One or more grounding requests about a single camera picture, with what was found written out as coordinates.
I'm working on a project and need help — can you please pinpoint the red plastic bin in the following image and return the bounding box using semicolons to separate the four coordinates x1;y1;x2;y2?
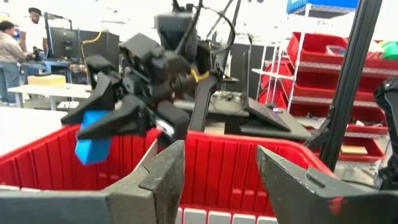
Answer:
0;124;338;224

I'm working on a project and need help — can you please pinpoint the red storage bin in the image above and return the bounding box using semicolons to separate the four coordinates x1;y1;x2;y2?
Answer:
286;32;354;65
338;124;387;162
262;63;379;105

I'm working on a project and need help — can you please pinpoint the grey slotted divider panel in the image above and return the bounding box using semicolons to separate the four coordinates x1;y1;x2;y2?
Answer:
175;207;279;224

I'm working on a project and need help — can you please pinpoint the black equipment cabinet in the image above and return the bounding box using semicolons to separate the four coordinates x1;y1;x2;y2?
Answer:
77;29;121;85

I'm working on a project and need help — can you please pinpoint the black rounded machine housing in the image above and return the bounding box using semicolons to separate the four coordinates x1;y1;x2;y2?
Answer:
374;77;398;191

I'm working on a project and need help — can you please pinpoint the beige box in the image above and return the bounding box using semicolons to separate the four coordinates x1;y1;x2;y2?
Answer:
27;74;67;87

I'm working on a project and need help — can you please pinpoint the green object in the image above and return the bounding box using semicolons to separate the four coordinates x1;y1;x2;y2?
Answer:
379;40;398;62

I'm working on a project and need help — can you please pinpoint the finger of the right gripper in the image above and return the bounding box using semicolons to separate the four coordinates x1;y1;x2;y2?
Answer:
61;74;114;124
76;96;150;141

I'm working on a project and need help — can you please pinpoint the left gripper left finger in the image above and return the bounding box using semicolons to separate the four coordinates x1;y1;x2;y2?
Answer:
0;139;187;224

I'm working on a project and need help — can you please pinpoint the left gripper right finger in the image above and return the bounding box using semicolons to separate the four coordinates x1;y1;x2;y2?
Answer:
256;144;398;224

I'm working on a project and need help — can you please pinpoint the white background table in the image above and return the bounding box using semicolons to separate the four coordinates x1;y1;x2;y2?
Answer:
7;83;94;111

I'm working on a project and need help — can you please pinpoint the yellow cable tie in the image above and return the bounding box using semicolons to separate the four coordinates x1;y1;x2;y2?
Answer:
190;68;211;83

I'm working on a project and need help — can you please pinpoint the blue block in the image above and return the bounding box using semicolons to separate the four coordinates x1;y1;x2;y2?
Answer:
74;110;113;166

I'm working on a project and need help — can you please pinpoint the yellow background cable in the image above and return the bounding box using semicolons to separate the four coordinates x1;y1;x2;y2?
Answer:
80;30;103;59

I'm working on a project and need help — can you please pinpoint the person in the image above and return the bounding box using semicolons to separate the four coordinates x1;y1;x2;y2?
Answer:
18;6;50;62
0;20;31;106

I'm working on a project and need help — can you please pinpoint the black monitor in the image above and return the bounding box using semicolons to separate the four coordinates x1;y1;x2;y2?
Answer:
49;26;80;60

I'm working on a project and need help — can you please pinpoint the white wire shelf rack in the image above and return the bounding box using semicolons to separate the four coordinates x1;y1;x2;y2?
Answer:
251;30;398;162

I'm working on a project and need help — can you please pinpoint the black open laptop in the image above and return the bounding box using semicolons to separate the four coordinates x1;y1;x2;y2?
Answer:
239;96;313;141

